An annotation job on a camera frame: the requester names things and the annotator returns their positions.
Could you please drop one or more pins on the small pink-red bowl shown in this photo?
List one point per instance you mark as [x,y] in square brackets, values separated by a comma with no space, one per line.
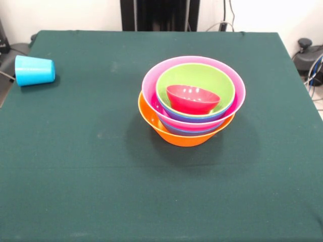
[193,102]

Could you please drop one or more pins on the orange bowl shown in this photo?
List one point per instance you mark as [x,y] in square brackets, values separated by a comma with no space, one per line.
[186,140]

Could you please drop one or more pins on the dark green tablecloth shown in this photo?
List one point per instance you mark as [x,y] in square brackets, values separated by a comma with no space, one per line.
[126,189]

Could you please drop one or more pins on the blue cup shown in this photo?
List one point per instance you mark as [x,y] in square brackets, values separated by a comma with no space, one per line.
[34,70]

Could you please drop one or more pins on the green bowl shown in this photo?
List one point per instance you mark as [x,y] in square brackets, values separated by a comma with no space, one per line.
[196,75]

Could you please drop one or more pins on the large pink bowl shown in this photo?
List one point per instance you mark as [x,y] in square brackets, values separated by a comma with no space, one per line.
[149,83]

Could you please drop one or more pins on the blue bowl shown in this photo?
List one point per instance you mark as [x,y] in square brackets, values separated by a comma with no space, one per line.
[191,132]
[196,119]

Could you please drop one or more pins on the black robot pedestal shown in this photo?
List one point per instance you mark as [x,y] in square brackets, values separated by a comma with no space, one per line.
[174,11]

